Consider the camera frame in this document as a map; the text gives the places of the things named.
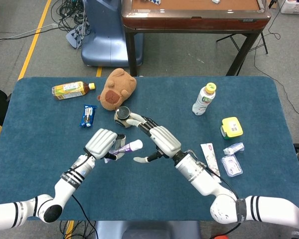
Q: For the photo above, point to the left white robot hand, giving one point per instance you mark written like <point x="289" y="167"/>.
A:
<point x="101" y="143"/>

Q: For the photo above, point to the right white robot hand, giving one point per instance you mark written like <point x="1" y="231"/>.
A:
<point x="165" y="142"/>

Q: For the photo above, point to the purple white tube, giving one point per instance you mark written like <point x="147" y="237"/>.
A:
<point x="132" y="145"/>

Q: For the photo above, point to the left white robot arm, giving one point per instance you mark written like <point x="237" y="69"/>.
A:
<point x="67" y="184"/>

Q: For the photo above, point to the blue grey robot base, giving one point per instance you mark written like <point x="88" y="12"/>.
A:
<point x="104" y="44"/>

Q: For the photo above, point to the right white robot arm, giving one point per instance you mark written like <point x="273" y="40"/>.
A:
<point x="204" y="179"/>

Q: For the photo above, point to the white floral toothpaste tube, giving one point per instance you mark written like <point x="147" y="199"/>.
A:
<point x="209" y="154"/>

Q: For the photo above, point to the white drink bottle yellow cap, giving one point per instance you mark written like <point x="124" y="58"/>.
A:
<point x="203" y="100"/>

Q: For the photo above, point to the blue cookie packet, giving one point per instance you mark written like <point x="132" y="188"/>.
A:
<point x="88" y="116"/>

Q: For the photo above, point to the glass jar black lid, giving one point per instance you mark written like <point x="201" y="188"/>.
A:
<point x="123" y="113"/>

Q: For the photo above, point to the blue carpet table cover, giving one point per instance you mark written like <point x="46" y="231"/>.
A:
<point x="152" y="94"/>

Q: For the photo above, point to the brown capybara plush toy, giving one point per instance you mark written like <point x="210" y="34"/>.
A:
<point x="117" y="89"/>

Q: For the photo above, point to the amber tea bottle yellow label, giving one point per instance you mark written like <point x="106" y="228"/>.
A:
<point x="69" y="90"/>

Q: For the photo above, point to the green container yellow lid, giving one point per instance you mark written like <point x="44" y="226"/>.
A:
<point x="231" y="128"/>

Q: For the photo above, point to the small white tissue pack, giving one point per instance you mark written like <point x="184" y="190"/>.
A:
<point x="233" y="149"/>

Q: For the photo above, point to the clear purple wipes packet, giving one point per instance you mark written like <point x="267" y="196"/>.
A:
<point x="231" y="166"/>

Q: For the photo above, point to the grey blue robot torso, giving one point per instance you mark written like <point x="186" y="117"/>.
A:
<point x="149" y="230"/>

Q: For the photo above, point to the blue grey power strip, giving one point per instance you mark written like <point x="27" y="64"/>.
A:
<point x="73" y="37"/>

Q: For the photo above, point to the red round button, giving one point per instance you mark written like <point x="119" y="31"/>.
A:
<point x="220" y="236"/>

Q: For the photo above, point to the brown mahjong table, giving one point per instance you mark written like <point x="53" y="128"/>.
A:
<point x="189" y="22"/>

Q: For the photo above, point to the blue white snake cube toy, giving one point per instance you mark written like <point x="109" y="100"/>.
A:
<point x="155" y="2"/>

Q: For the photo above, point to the white storage box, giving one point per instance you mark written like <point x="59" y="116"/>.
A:
<point x="295" y="6"/>

